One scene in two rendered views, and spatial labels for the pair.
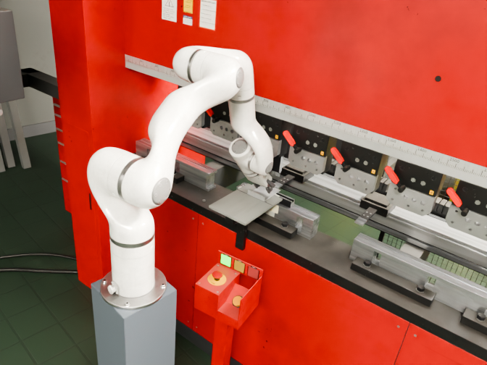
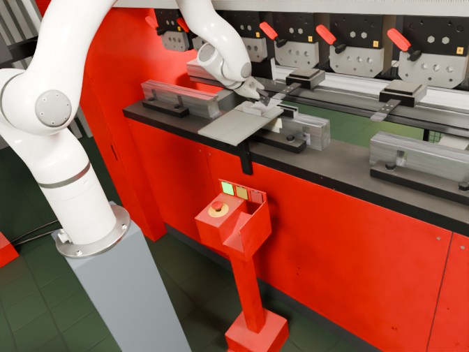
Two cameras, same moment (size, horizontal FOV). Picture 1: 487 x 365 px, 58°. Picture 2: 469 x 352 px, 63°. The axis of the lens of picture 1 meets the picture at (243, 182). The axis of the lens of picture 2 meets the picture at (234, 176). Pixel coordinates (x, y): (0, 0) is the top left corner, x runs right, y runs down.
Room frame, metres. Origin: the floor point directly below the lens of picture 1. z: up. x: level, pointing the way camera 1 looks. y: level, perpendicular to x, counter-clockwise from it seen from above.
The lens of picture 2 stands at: (0.34, -0.28, 1.61)
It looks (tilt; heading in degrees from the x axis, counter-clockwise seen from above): 35 degrees down; 15
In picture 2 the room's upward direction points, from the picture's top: 11 degrees counter-clockwise
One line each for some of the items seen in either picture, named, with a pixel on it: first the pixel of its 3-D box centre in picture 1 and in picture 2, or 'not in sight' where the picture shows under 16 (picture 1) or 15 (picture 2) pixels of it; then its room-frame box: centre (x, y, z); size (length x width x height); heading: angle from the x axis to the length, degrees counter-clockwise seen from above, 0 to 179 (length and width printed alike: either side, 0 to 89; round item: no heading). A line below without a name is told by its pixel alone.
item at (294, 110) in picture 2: (272, 195); (273, 107); (1.65, -0.13, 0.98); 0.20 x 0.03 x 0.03; 56
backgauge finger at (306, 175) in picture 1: (289, 175); (294, 84); (1.80, -0.21, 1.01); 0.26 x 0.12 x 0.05; 146
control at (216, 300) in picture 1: (227, 288); (232, 218); (1.30, 0.02, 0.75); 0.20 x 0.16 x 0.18; 63
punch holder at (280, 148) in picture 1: (269, 132); (252, 33); (1.68, -0.08, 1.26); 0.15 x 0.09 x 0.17; 56
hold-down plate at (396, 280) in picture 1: (391, 280); (423, 182); (1.28, -0.57, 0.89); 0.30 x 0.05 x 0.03; 56
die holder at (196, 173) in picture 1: (174, 163); (179, 98); (1.97, 0.35, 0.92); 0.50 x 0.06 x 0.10; 56
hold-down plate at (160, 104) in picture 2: (159, 169); (165, 107); (1.95, 0.43, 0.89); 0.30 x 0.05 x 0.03; 56
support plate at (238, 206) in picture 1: (246, 203); (241, 121); (1.54, -0.02, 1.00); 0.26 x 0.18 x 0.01; 146
